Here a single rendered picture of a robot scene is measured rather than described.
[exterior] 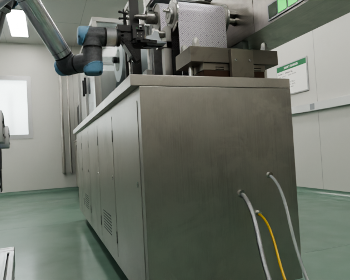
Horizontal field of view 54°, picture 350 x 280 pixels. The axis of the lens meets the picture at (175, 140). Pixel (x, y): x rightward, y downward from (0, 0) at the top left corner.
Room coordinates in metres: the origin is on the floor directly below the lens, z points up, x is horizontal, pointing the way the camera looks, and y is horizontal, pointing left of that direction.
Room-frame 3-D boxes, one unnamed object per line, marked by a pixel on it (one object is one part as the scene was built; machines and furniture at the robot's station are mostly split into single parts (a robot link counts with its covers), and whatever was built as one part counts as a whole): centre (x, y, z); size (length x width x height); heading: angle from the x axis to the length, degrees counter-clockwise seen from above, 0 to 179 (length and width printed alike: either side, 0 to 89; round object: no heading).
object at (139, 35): (1.43, 0.16, 1.12); 0.12 x 0.08 x 0.09; 111
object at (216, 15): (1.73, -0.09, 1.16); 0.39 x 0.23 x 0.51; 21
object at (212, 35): (1.55, -0.15, 1.11); 0.23 x 0.01 x 0.18; 111
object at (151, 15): (1.79, 0.09, 1.33); 0.06 x 0.06 x 0.06; 21
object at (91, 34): (1.37, 0.31, 1.11); 0.11 x 0.08 x 0.09; 111
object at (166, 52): (1.58, 0.03, 1.05); 0.06 x 0.05 x 0.31; 111
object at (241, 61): (1.37, -0.28, 0.96); 0.10 x 0.03 x 0.11; 111
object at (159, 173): (2.46, 0.26, 0.43); 2.52 x 0.64 x 0.86; 21
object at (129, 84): (2.46, 0.28, 0.88); 2.52 x 0.66 x 0.04; 21
